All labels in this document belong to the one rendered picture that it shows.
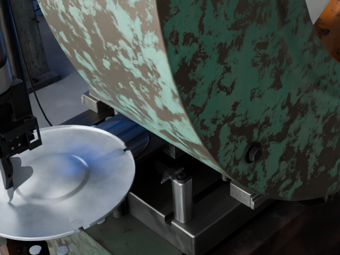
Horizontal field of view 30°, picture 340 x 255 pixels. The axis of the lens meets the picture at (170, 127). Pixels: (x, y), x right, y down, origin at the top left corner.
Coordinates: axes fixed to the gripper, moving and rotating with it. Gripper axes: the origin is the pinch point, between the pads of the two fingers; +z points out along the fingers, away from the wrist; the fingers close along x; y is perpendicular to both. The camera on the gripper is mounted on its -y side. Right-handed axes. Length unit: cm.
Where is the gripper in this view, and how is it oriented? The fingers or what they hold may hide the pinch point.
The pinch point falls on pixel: (2, 197)
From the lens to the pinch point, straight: 108.2
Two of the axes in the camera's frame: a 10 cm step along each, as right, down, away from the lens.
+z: 0.5, 8.1, 5.8
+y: 7.3, -4.3, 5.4
